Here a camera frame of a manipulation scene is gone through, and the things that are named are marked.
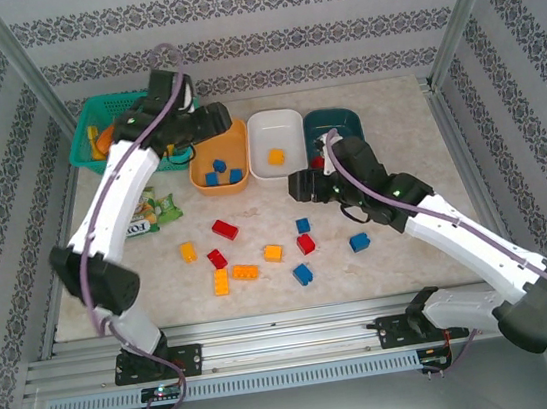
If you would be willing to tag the small red lego brick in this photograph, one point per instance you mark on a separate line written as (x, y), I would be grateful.
(317, 162)
(305, 244)
(217, 259)

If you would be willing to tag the small blue lego brick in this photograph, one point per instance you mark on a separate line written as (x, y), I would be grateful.
(302, 226)
(218, 166)
(212, 178)
(360, 242)
(303, 275)
(235, 175)

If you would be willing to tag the small yellow lego brick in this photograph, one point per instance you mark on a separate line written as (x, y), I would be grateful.
(276, 157)
(188, 252)

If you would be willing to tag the long red lego brick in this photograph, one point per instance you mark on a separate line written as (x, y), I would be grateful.
(225, 229)

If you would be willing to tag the long yellow lego brick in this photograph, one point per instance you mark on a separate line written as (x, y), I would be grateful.
(221, 283)

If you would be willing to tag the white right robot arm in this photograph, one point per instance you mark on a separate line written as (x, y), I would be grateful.
(470, 244)

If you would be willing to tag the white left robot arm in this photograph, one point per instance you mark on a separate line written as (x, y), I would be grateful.
(116, 200)

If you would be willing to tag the orange plastic container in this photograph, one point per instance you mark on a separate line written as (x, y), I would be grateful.
(225, 145)

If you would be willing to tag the white plastic container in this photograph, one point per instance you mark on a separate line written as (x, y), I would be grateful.
(276, 128)

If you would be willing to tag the dark teal plastic container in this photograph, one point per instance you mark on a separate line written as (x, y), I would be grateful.
(338, 118)

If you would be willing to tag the small orange lego brick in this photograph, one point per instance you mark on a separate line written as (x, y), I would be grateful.
(273, 254)

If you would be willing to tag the small green biscuit packet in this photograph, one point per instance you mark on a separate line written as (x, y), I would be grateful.
(168, 208)

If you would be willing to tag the teal plastic mesh basket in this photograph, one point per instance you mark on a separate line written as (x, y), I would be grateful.
(111, 105)

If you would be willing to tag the orange toy fruit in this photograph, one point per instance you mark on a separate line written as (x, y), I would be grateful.
(106, 137)

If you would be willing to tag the long orange lego brick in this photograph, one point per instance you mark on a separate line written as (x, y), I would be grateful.
(245, 272)

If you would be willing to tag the green Fox's candy bag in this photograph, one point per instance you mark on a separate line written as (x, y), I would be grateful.
(146, 216)

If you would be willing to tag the small yellow toy vegetable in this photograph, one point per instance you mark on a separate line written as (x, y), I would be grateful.
(93, 142)

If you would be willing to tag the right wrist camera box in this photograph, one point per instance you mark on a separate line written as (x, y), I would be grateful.
(329, 164)

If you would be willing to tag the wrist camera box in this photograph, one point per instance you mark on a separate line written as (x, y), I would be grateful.
(186, 97)
(329, 164)

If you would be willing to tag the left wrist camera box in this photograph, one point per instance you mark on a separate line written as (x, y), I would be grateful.
(186, 97)

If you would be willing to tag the aluminium side rail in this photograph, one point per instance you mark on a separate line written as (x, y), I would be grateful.
(453, 140)
(67, 206)

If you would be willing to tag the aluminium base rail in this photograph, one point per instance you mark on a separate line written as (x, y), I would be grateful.
(281, 339)

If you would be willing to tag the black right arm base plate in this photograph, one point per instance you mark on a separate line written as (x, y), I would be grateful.
(391, 332)

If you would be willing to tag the aluminium frame post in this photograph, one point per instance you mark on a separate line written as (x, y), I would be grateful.
(464, 3)
(18, 61)

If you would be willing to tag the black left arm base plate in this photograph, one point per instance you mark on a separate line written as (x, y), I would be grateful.
(193, 358)

